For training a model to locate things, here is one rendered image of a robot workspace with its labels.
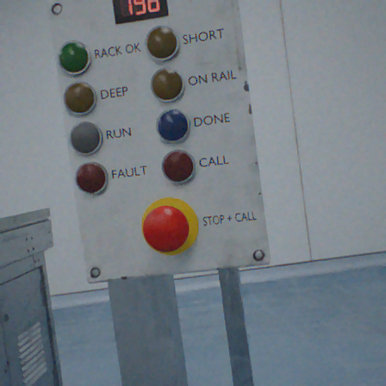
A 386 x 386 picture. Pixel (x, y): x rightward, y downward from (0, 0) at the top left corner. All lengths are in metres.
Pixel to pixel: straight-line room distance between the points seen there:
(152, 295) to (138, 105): 0.20
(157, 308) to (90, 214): 0.13
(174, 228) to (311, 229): 3.93
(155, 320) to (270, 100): 3.82
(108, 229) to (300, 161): 3.87
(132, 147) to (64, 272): 3.95
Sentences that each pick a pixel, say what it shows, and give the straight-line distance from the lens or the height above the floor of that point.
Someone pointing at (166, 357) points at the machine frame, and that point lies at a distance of 0.58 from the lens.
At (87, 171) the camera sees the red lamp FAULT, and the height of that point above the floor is 0.93.
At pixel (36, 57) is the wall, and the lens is 4.48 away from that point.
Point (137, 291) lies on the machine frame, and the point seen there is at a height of 0.80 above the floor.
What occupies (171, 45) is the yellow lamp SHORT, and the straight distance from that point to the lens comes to 0.49.
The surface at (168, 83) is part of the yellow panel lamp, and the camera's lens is 0.49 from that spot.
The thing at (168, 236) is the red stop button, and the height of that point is 0.86.
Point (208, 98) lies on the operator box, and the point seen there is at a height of 0.98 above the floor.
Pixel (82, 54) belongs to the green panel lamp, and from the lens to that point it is 0.51.
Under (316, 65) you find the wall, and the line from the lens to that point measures 4.44.
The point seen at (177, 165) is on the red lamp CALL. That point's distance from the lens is 0.48.
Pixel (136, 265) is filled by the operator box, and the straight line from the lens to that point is 0.50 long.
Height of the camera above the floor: 0.92
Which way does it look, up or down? 3 degrees down
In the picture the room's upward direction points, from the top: 8 degrees counter-clockwise
